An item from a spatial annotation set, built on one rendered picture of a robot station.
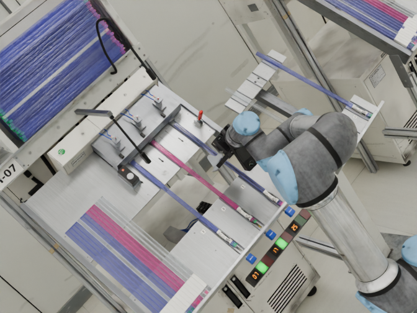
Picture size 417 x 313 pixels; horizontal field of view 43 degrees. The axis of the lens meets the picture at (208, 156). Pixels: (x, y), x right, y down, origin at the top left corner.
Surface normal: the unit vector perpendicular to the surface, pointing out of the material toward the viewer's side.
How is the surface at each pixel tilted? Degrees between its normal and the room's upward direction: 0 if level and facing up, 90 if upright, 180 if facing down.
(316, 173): 84
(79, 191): 46
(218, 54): 90
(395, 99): 90
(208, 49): 90
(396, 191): 0
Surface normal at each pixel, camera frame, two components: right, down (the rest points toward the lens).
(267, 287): 0.54, 0.09
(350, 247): -0.22, 0.45
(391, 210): -0.54, -0.72
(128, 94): 0.00, -0.44
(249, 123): 0.19, -0.28
